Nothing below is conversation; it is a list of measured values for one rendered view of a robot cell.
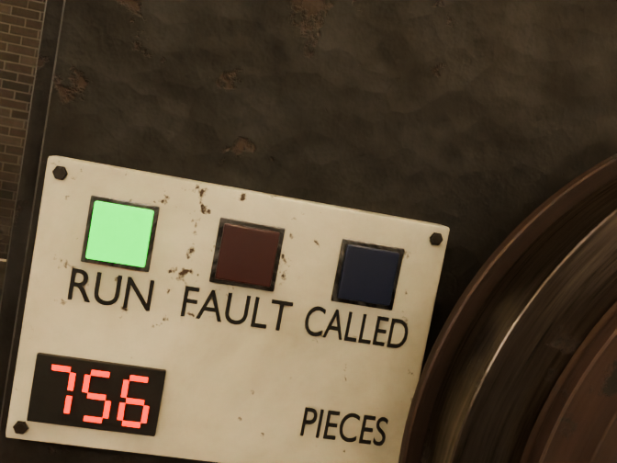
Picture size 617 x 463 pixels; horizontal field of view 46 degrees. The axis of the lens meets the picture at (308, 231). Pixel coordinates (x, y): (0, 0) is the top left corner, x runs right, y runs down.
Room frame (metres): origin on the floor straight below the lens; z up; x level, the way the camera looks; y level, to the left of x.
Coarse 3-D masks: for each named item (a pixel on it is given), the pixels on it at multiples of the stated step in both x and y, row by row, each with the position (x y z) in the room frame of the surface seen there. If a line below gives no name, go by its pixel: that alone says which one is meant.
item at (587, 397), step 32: (608, 320) 0.36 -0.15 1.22; (576, 352) 0.36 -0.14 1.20; (608, 352) 0.34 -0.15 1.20; (576, 384) 0.34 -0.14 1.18; (608, 384) 0.34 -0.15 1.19; (544, 416) 0.35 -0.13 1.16; (576, 416) 0.34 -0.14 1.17; (608, 416) 0.34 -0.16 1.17; (544, 448) 0.34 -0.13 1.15; (576, 448) 0.34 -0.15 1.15; (608, 448) 0.34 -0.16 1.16
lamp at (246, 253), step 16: (224, 224) 0.46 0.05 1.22; (224, 240) 0.46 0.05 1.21; (240, 240) 0.46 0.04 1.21; (256, 240) 0.46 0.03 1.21; (272, 240) 0.46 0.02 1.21; (224, 256) 0.46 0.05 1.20; (240, 256) 0.46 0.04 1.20; (256, 256) 0.46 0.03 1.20; (272, 256) 0.46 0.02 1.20; (224, 272) 0.46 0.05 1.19; (240, 272) 0.46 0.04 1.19; (256, 272) 0.46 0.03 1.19; (272, 272) 0.46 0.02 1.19
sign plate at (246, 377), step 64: (64, 192) 0.45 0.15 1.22; (128, 192) 0.45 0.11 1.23; (192, 192) 0.46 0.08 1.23; (256, 192) 0.47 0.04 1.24; (64, 256) 0.45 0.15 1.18; (192, 256) 0.46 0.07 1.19; (320, 256) 0.47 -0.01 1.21; (64, 320) 0.45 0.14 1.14; (128, 320) 0.45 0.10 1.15; (192, 320) 0.46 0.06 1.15; (256, 320) 0.47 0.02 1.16; (320, 320) 0.47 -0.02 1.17; (384, 320) 0.48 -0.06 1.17; (64, 384) 0.45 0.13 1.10; (192, 384) 0.46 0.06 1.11; (256, 384) 0.47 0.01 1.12; (320, 384) 0.47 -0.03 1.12; (384, 384) 0.48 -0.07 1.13; (128, 448) 0.46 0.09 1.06; (192, 448) 0.46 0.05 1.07; (256, 448) 0.47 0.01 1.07; (320, 448) 0.48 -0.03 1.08; (384, 448) 0.48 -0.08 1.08
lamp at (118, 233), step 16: (96, 208) 0.44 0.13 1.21; (112, 208) 0.45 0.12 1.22; (128, 208) 0.45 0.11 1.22; (96, 224) 0.44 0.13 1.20; (112, 224) 0.45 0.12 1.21; (128, 224) 0.45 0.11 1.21; (144, 224) 0.45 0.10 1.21; (96, 240) 0.44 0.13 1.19; (112, 240) 0.45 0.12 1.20; (128, 240) 0.45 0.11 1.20; (144, 240) 0.45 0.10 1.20; (96, 256) 0.45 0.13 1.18; (112, 256) 0.45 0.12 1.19; (128, 256) 0.45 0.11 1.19; (144, 256) 0.45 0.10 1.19
